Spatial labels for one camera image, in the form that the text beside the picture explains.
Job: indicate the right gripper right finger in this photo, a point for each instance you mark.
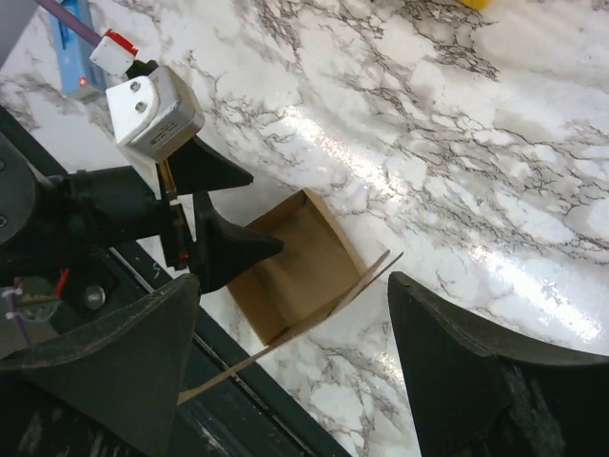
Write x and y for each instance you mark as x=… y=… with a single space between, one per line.
x=476 y=388

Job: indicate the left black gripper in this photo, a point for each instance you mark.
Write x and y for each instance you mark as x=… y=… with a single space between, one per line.
x=109 y=207

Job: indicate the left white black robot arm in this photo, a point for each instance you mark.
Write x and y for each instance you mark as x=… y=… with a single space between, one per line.
x=50 y=221

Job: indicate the small blue flat box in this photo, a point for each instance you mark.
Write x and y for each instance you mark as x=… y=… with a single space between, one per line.
x=81 y=80

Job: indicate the yellow plastic shopping basket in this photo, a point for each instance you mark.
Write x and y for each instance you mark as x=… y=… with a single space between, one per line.
x=476 y=4

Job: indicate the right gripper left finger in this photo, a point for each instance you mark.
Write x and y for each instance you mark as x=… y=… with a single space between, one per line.
x=107 y=388

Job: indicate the brown cardboard box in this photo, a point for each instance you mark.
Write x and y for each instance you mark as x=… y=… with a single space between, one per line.
x=315 y=276

